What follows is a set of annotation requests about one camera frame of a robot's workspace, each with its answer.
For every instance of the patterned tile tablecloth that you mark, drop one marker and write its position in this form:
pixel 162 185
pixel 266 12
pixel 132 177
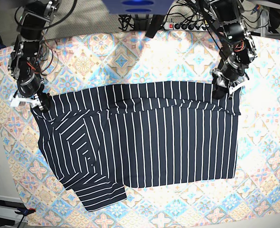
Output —
pixel 252 197

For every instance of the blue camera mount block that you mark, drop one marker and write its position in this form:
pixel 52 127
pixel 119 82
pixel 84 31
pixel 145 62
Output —
pixel 120 7

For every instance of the black mount post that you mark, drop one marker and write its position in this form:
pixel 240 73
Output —
pixel 154 26

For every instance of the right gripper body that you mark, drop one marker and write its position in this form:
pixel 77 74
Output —
pixel 31 86

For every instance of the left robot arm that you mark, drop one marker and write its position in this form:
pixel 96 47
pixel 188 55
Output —
pixel 224 18

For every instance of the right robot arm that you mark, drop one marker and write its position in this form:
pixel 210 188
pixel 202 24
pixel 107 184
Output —
pixel 24 65

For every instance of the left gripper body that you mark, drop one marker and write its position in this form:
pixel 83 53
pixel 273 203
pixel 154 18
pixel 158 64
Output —
pixel 229 73

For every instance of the white power strip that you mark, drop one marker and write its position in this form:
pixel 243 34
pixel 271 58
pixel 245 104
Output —
pixel 184 26

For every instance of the navy white striped T-shirt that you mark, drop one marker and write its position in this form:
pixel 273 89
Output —
pixel 98 141

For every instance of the blue orange clamp lower left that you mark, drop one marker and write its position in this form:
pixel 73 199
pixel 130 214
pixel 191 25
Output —
pixel 24 211

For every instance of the white box lower left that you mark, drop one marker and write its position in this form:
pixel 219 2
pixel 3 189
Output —
pixel 8 207

